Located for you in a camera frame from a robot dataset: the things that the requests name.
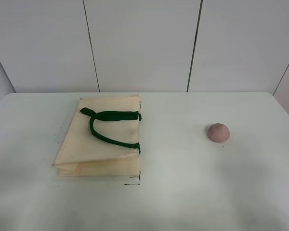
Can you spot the white linen bag green handles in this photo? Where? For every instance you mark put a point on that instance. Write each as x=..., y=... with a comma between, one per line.
x=102, y=139

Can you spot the pink peach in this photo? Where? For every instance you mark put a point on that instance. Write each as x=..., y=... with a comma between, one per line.
x=218, y=133

